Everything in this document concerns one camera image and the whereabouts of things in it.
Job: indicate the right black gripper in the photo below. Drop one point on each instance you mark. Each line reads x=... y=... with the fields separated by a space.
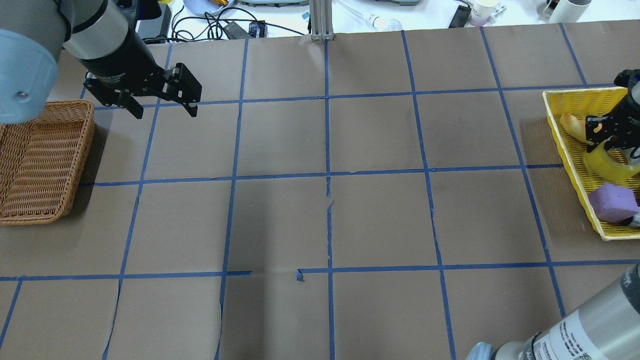
x=631 y=108

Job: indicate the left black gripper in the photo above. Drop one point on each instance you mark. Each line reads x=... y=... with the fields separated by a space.
x=119 y=59

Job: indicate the yellow tape roll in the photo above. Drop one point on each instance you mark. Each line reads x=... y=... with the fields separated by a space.
x=614 y=165

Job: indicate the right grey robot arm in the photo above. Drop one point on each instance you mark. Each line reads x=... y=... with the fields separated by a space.
x=605 y=327

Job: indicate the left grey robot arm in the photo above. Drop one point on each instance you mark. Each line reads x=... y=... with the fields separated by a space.
x=102 y=36

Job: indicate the toy croissant bread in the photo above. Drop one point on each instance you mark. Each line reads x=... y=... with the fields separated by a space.
x=575 y=127

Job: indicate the yellow plastic basket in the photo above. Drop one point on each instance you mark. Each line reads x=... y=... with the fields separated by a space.
x=580 y=103

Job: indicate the purple sponge block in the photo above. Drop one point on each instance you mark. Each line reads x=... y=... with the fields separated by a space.
x=612 y=203

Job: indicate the white bowl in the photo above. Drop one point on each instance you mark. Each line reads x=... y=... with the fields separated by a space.
x=200 y=7

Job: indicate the brown wicker basket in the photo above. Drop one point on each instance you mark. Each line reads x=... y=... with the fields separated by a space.
x=42 y=162

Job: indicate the white paper cup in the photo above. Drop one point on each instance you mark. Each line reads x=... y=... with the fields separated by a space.
x=482 y=11

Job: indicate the black phone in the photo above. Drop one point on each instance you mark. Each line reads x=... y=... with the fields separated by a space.
x=460 y=17

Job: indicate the clear light bulb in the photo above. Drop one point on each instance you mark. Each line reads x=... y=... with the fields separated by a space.
x=383 y=24

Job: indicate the aluminium frame post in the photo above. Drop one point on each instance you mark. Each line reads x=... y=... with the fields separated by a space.
x=321 y=20

